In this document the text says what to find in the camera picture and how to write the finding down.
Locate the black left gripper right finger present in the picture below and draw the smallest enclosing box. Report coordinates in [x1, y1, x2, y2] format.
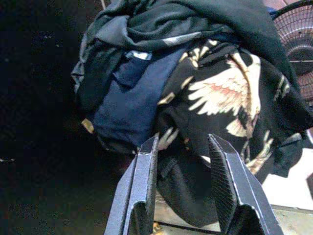
[207, 133, 285, 235]

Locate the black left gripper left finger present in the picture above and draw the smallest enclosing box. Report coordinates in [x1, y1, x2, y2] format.
[104, 135, 160, 235]

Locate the navy blue garment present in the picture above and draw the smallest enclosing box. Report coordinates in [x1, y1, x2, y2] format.
[92, 48, 184, 147]

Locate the black crane print garment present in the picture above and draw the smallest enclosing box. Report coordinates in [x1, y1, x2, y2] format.
[151, 39, 309, 227]

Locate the grey garment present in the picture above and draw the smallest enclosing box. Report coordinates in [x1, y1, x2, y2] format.
[70, 14, 133, 91]

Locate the black electric fan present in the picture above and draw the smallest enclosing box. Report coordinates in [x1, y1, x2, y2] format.
[271, 1, 313, 108]

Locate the dark green black garment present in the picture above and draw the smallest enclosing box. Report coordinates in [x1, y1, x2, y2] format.
[78, 0, 313, 128]

